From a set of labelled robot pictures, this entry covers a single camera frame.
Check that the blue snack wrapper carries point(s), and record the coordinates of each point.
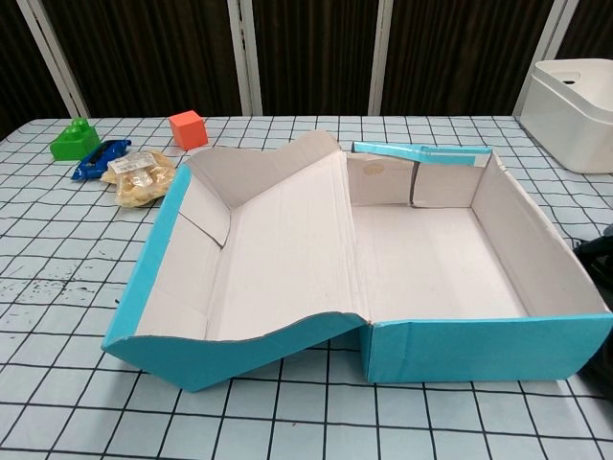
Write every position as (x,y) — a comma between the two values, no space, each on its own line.
(91,165)

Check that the white screen frame post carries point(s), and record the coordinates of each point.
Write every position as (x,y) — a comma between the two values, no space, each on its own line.
(244,57)
(388,52)
(545,38)
(57,62)

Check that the green toy building block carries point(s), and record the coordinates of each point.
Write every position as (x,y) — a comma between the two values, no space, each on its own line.
(72,144)

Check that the orange cube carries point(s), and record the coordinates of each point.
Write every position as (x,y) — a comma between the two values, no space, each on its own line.
(189,131)

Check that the black rubber slipper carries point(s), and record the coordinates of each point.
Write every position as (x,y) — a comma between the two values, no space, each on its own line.
(598,259)

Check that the light blue cardboard shoe box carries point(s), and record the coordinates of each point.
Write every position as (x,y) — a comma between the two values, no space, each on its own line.
(431,259)

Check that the white blue grid tablecloth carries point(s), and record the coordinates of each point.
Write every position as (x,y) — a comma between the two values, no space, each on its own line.
(96,383)

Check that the black pleated screen panel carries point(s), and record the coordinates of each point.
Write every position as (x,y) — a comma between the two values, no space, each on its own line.
(455,57)
(19,72)
(316,57)
(153,57)
(589,29)

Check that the clear bag of beige snacks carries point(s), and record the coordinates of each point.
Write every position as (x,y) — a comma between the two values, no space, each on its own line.
(143,184)

